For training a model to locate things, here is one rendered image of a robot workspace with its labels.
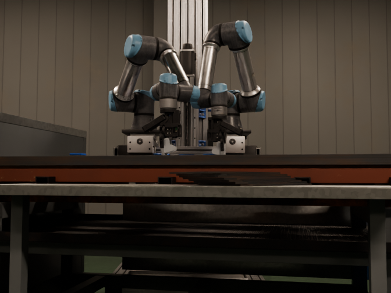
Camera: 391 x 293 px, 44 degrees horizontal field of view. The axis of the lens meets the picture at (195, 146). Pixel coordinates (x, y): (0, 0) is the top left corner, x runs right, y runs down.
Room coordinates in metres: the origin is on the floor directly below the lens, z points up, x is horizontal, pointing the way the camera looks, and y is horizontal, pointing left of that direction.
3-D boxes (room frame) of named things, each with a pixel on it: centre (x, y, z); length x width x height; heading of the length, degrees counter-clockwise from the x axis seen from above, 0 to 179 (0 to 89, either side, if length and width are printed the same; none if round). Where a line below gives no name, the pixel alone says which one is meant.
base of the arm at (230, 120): (2.77, -0.20, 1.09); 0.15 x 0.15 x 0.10
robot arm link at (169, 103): (2.04, 0.12, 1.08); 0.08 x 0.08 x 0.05
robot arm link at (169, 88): (2.04, 0.12, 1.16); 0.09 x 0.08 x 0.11; 24
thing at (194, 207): (2.40, -0.27, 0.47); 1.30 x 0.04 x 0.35; 78
